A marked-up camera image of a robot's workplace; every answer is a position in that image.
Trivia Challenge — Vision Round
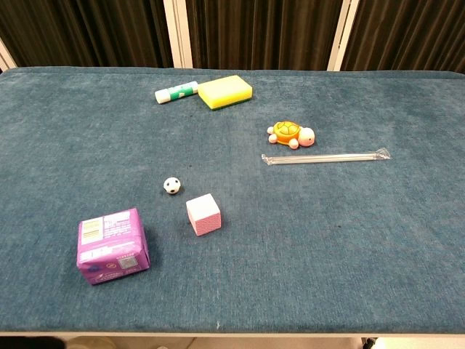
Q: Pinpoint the clear straw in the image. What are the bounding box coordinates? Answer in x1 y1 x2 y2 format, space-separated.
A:
261 147 392 167

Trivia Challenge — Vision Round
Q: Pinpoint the blue table cloth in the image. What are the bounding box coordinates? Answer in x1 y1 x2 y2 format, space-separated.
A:
0 66 465 334

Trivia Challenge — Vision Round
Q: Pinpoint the pink white cube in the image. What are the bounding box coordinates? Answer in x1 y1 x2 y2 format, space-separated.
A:
185 193 222 237

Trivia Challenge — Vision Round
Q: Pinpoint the small black white ball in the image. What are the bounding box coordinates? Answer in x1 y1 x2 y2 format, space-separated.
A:
163 176 182 196

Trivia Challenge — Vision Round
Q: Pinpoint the orange pink toy turtle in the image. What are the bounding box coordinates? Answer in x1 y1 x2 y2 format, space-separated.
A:
267 121 316 150

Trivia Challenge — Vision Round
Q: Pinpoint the yellow green sponge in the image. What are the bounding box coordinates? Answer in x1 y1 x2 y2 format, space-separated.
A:
197 74 254 111

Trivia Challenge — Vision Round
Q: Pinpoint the white green glue stick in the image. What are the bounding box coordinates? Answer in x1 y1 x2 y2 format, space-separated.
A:
154 80 199 105

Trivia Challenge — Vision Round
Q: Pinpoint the purple tissue pack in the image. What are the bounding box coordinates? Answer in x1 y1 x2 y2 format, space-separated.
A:
76 207 151 286

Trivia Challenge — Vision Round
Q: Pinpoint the dark pleated curtain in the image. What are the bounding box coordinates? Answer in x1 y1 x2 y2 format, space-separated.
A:
0 0 465 75

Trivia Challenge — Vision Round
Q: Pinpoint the white partition post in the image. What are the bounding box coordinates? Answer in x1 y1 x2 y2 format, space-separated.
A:
0 38 18 73
162 0 194 69
326 0 360 72

